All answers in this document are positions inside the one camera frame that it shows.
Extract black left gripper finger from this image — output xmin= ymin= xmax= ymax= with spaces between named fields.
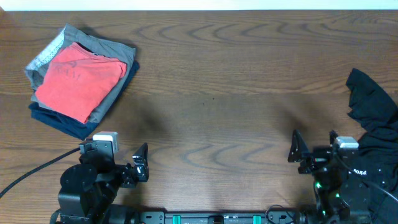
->
xmin=132 ymin=142 xmax=149 ymax=169
xmin=135 ymin=166 xmax=149 ymax=182

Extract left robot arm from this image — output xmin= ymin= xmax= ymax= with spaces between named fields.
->
xmin=50 ymin=139 xmax=149 ymax=224

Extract folded navy garment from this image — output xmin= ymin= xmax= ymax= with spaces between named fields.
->
xmin=28 ymin=60 xmax=140 ymax=141

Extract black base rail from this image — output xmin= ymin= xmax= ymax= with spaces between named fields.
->
xmin=135 ymin=205 xmax=308 ymax=224

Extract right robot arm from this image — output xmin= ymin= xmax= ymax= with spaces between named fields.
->
xmin=287 ymin=129 xmax=372 ymax=223

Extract red printed t-shirt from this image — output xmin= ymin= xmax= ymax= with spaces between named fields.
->
xmin=35 ymin=42 xmax=127 ymax=124

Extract black garment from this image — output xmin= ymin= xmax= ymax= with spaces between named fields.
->
xmin=346 ymin=68 xmax=397 ymax=223

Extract folded grey shorts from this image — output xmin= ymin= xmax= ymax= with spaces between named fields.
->
xmin=24 ymin=24 xmax=136 ymax=124

